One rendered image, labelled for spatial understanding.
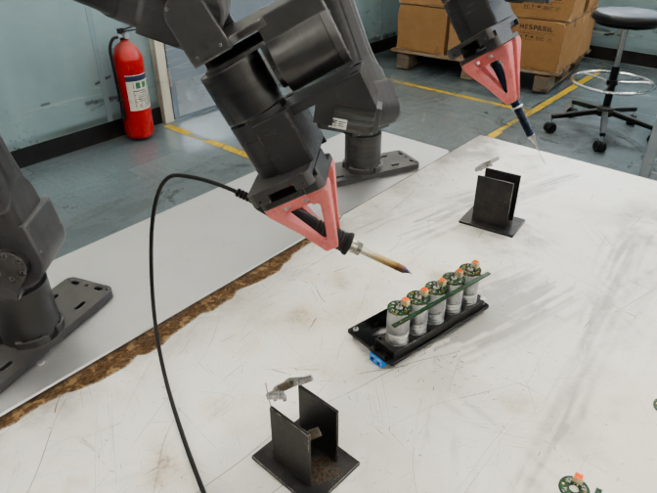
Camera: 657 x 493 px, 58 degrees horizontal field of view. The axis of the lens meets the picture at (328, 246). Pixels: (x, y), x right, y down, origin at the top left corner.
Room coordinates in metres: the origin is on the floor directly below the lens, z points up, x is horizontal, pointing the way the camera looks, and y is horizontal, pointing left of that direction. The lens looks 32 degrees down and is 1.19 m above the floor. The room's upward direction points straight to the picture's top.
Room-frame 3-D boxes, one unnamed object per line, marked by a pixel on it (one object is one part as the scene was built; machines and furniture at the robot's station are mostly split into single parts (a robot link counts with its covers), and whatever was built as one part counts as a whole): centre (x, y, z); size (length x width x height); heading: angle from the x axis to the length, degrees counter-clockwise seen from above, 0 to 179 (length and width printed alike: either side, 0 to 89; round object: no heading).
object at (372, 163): (0.96, -0.06, 0.79); 0.20 x 0.07 x 0.08; 117
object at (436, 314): (0.53, -0.12, 0.79); 0.02 x 0.02 x 0.05
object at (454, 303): (0.54, -0.14, 0.79); 0.02 x 0.02 x 0.05
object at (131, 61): (3.04, 1.00, 0.29); 0.16 x 0.15 x 0.55; 140
